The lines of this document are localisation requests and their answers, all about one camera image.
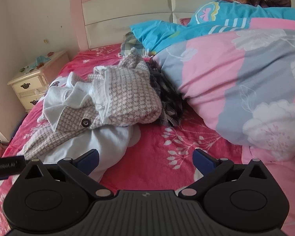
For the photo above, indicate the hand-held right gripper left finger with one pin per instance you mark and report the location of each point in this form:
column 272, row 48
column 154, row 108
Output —
column 89, row 161

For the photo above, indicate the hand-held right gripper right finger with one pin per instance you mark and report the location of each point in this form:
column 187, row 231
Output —
column 202, row 161

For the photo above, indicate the beige houndstooth cardigan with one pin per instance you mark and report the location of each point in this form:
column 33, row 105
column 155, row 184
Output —
column 127, row 91

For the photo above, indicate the white shirt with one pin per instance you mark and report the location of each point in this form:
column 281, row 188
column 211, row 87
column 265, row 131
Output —
column 113, row 142

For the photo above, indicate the dark plaid shirt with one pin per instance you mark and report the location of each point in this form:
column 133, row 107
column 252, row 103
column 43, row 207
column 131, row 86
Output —
column 167, row 103

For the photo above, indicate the cream nightstand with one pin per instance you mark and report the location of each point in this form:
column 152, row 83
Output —
column 32, row 86

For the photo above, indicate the pink grey floral quilt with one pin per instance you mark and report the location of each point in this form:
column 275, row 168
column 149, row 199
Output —
column 236, row 78

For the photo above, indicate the light blue cloth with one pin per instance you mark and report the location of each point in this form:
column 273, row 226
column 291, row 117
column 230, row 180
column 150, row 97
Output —
column 40, row 60

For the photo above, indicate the plaid pillow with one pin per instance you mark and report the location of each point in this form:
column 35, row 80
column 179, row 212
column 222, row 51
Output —
column 130, row 41

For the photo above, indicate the blue patterned quilt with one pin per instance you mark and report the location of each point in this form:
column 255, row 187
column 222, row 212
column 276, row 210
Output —
column 162, row 32

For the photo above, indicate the pink pillow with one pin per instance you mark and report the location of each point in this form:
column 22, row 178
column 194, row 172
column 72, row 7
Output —
column 184, row 21

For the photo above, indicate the pink white bed headboard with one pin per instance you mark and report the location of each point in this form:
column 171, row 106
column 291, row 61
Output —
column 127, row 5

